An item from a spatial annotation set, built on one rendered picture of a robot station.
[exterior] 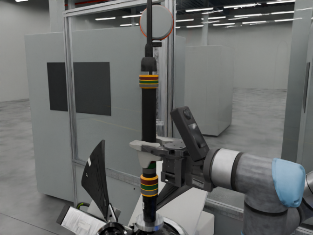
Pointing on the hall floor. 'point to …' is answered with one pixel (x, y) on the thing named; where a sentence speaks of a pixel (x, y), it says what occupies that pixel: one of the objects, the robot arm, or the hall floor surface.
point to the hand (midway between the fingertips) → (139, 139)
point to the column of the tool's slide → (161, 81)
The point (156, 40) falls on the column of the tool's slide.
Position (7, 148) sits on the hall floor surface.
